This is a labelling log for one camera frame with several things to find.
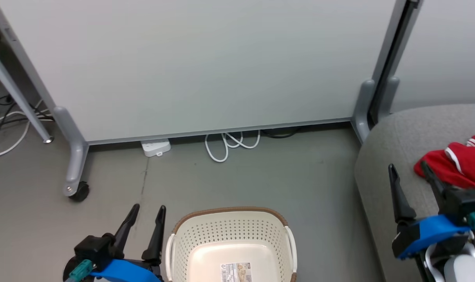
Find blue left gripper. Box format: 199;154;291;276
89;204;166;282

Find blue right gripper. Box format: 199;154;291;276
388;161;473;260

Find red and white clothing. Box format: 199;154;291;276
414;123;475;198

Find cream perforated laundry basket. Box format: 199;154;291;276
165;206;298;282

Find printed basket label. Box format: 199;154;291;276
220;262;253;282

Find grey fabric sofa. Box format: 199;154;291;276
354;104;475;282

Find black caster wheel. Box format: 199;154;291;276
68;181;90;202

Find white power strip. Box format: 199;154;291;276
140;139;171;158

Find short grey partition foot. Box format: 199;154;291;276
351;80;379;143
378;76;400;120

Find long grey partition foot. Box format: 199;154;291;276
52;106;90;196

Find narrow white partition panel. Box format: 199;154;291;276
390;0;475;114

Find large white partition panel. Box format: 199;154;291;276
0;0;408;145

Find grey metal table leg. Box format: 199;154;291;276
0;41;54;144

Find teal left cable connector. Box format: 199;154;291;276
69;259;95;282

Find coiled white cable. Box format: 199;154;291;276
204;130;261;163

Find black floor cable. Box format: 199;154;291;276
261;126;300;139

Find long white floor cable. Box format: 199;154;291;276
0;100;54;158

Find thin black floor cables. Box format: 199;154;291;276
0;94;54;151

